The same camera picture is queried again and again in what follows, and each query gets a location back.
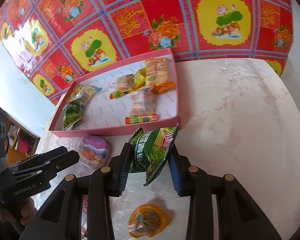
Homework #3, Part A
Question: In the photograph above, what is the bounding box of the purple orange snack tub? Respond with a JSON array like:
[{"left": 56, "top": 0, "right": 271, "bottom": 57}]
[{"left": 78, "top": 135, "right": 110, "bottom": 170}]

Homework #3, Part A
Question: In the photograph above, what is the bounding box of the pink shallow cardboard box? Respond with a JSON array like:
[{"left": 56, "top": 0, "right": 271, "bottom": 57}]
[{"left": 49, "top": 48, "right": 179, "bottom": 137}]

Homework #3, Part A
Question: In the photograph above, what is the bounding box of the large green snack bag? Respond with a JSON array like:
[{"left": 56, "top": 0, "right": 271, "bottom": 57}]
[{"left": 129, "top": 125, "right": 179, "bottom": 186}]

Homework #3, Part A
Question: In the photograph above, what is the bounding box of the wooden shelf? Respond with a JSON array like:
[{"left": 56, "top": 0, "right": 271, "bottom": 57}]
[{"left": 5, "top": 115, "right": 40, "bottom": 165}]

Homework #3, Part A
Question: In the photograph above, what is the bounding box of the green pea snack bag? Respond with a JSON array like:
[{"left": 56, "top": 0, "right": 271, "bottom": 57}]
[{"left": 63, "top": 102, "right": 82, "bottom": 130}]

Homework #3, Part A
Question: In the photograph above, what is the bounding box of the left hand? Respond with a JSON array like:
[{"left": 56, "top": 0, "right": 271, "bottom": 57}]
[{"left": 0, "top": 197, "right": 37, "bottom": 226}]

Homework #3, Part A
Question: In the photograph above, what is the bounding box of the red floral patterned cloth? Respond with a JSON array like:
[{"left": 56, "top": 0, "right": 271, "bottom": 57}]
[{"left": 0, "top": 0, "right": 293, "bottom": 103}]

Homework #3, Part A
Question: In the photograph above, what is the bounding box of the orange jelly cup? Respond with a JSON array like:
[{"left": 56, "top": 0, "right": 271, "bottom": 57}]
[{"left": 128, "top": 203, "right": 171, "bottom": 238}]

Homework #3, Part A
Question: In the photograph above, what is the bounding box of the orange cracker packet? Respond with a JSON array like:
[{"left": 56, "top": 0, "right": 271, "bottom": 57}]
[{"left": 145, "top": 57, "right": 175, "bottom": 94}]

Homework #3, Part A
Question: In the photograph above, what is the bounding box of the yellow snack packet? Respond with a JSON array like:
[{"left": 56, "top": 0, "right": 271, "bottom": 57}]
[{"left": 133, "top": 67, "right": 146, "bottom": 89}]

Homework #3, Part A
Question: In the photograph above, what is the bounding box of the clear blue-edged snack packet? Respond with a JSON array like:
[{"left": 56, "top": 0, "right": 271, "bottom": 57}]
[{"left": 68, "top": 85, "right": 102, "bottom": 106}]

